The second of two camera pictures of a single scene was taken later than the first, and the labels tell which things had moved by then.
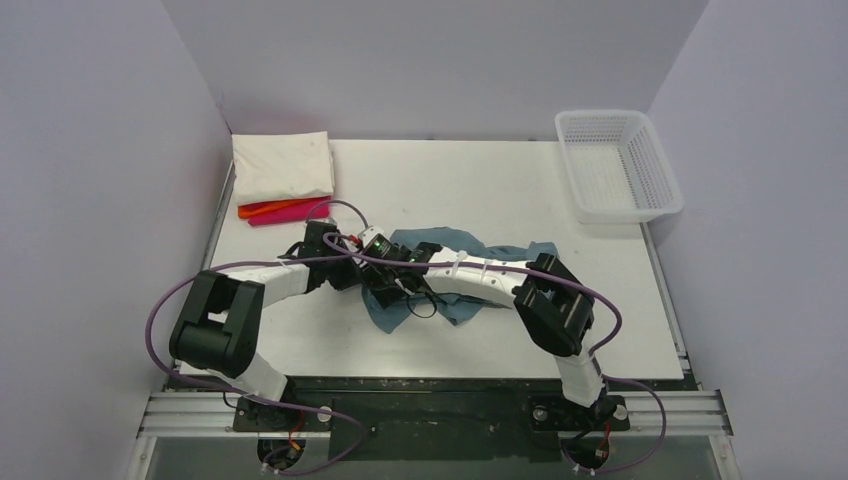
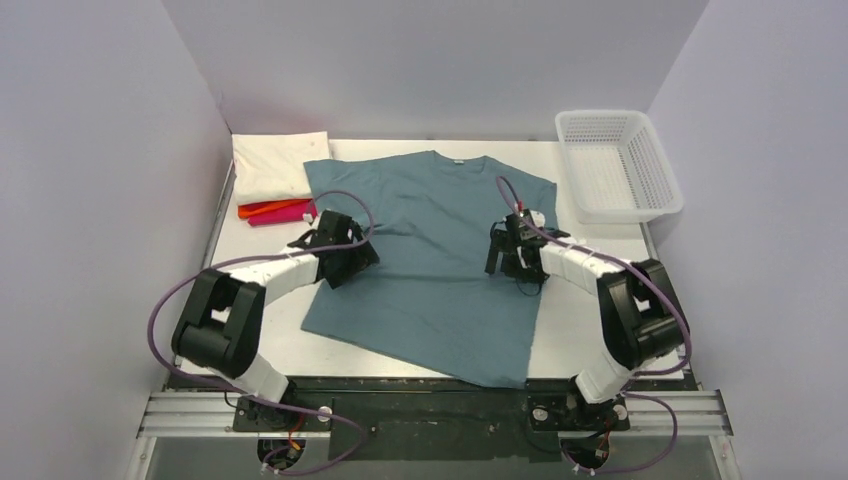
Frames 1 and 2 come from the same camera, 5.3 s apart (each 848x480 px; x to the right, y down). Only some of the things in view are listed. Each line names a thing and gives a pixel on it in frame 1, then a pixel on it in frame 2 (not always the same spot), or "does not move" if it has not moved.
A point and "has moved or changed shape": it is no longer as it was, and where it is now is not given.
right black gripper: x=409 y=255 -> x=506 y=250
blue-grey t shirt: x=438 y=306 has moved or changed shape
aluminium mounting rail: x=693 y=412 does not move
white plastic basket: x=617 y=168 does not move
